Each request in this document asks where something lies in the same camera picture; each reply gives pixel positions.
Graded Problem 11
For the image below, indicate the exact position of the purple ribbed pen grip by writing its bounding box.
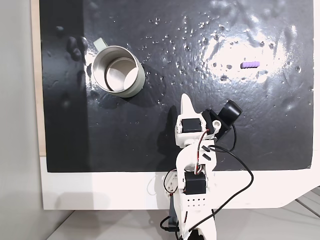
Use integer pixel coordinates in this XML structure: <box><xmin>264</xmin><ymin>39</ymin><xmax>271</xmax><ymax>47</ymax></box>
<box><xmin>240</xmin><ymin>60</ymin><xmax>261</xmax><ymax>69</ymax></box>

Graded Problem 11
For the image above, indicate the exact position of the black glossy mat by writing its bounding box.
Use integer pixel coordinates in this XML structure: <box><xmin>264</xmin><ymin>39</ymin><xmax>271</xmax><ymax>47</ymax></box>
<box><xmin>38</xmin><ymin>0</ymin><xmax>315</xmax><ymax>174</ymax></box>

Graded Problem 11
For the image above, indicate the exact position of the grey metal mug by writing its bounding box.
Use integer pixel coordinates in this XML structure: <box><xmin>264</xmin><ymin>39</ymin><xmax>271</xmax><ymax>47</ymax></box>
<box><xmin>91</xmin><ymin>37</ymin><xmax>147</xmax><ymax>99</ymax></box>

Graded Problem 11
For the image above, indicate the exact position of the dark table clamp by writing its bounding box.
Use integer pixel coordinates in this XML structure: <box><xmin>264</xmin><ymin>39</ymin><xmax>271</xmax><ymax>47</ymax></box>
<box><xmin>167</xmin><ymin>194</ymin><xmax>181</xmax><ymax>227</ymax></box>

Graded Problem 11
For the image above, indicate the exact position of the black camera box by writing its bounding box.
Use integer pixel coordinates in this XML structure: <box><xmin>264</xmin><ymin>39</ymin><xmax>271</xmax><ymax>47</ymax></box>
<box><xmin>201</xmin><ymin>99</ymin><xmax>244</xmax><ymax>141</ymax></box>

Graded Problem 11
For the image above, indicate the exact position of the red white servo wire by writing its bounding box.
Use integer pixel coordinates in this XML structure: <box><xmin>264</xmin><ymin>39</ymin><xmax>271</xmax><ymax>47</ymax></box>
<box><xmin>195</xmin><ymin>129</ymin><xmax>214</xmax><ymax>176</ymax></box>

